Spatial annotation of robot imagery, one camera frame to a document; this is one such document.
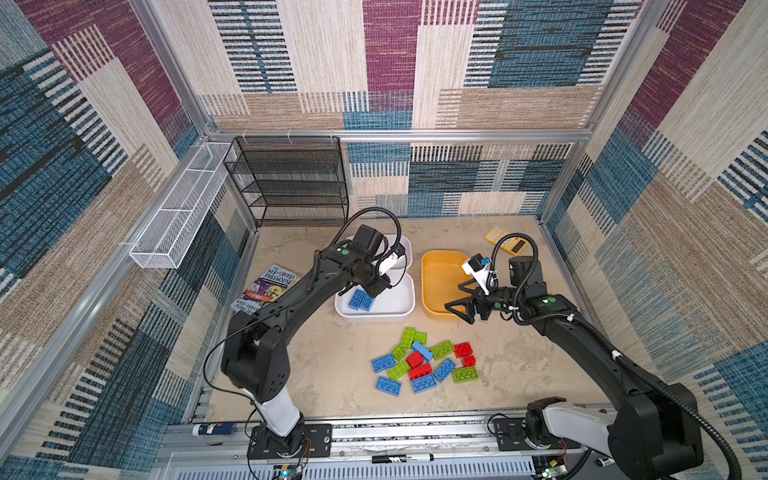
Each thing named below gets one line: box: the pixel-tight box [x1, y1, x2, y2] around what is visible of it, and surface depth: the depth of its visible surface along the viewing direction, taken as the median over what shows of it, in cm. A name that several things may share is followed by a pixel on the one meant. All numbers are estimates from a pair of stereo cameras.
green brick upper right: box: [431, 340, 455, 360], surface depth 89 cm
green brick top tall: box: [401, 326, 416, 349], surface depth 90 cm
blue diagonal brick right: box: [433, 358, 457, 383], surface depth 86 cm
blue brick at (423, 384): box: [411, 374, 437, 394], surface depth 83 cm
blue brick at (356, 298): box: [348, 288, 365, 309], surface depth 98 cm
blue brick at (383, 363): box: [371, 353, 396, 374], surface depth 87 cm
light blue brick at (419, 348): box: [412, 341, 433, 363], surface depth 87 cm
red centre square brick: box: [406, 351, 424, 368], surface depth 86 cm
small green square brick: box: [392, 345, 407, 361], surface depth 89 cm
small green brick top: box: [414, 331, 428, 345], surface depth 91 cm
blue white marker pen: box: [192, 423, 237, 436], surface depth 76 cm
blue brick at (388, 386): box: [376, 376, 402, 397], surface depth 83 cm
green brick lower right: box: [452, 366, 479, 383], surface depth 84 cm
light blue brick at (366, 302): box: [358, 292, 375, 311], surface depth 97 cm
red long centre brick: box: [408, 363, 432, 381], surface depth 84 cm
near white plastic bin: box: [335, 272, 416, 321], surface depth 96 cm
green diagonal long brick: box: [387, 360, 411, 381], surface depth 85 cm
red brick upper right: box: [454, 342, 473, 358], surface depth 88 cm
